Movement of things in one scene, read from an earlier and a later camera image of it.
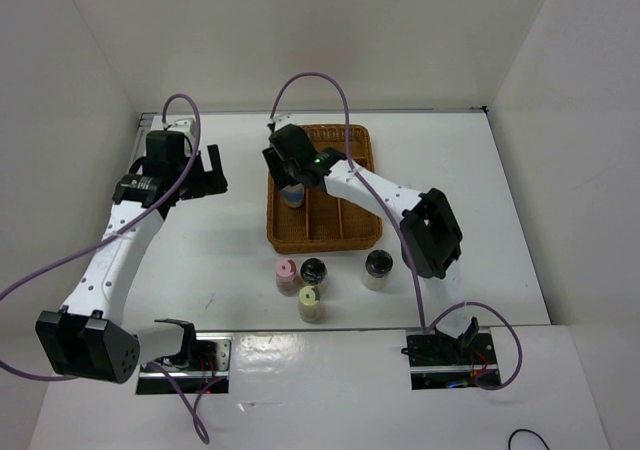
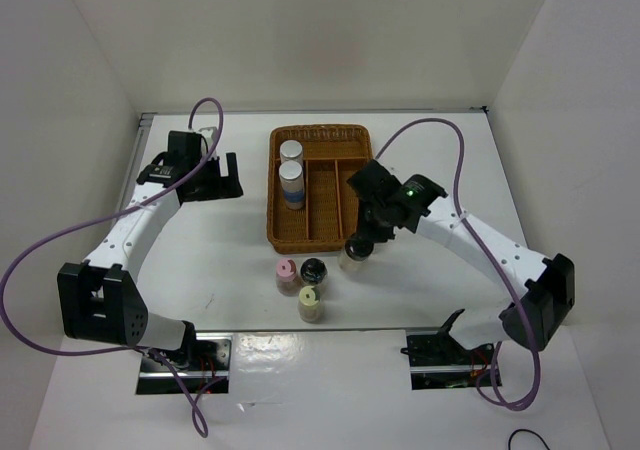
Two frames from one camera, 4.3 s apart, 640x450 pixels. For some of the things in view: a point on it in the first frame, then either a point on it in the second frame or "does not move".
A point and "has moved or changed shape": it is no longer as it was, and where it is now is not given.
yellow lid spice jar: (309, 304) does not move
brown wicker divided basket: (326, 221) does not move
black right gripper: (274, 163) → (365, 231)
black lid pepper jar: (378, 265) → (355, 254)
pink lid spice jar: (288, 282) does not move
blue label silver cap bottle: (293, 195) has moved or changed shape
